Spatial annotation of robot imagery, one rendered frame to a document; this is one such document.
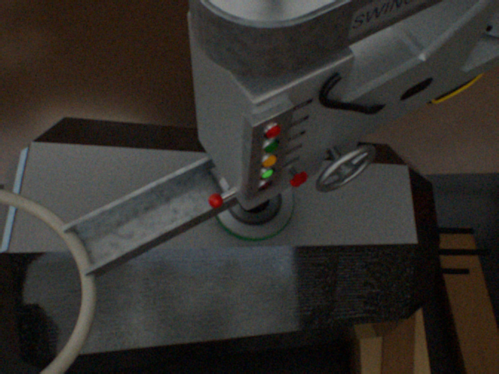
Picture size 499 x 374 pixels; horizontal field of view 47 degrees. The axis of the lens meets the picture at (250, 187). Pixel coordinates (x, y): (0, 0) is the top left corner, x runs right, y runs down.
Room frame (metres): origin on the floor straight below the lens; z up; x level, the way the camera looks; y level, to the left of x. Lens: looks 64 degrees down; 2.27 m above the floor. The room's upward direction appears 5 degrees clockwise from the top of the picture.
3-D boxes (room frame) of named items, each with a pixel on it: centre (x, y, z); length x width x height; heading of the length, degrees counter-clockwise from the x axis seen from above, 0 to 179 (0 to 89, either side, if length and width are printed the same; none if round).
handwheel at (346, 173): (0.61, -0.18, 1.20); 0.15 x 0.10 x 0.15; 125
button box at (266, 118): (0.51, -0.02, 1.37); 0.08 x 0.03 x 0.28; 125
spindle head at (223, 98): (0.68, -0.08, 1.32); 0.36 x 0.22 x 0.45; 125
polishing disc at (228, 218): (0.64, -0.01, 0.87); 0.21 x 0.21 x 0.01
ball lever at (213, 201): (0.51, 0.05, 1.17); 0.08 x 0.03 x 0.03; 125
